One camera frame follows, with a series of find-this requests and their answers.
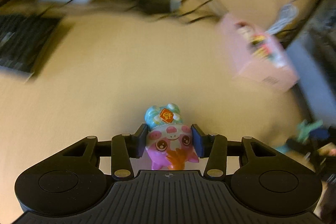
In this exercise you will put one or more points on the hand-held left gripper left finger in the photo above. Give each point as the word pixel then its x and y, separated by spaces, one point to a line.
pixel 141 141

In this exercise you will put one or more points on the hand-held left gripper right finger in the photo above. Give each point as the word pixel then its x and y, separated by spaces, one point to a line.
pixel 198 141

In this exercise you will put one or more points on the pink cat toy figure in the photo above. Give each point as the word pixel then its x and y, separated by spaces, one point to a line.
pixel 170 142

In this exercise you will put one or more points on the pink cardboard box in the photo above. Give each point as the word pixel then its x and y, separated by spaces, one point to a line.
pixel 252 63

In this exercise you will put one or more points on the black keyboard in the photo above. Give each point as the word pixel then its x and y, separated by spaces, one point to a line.
pixel 23 42

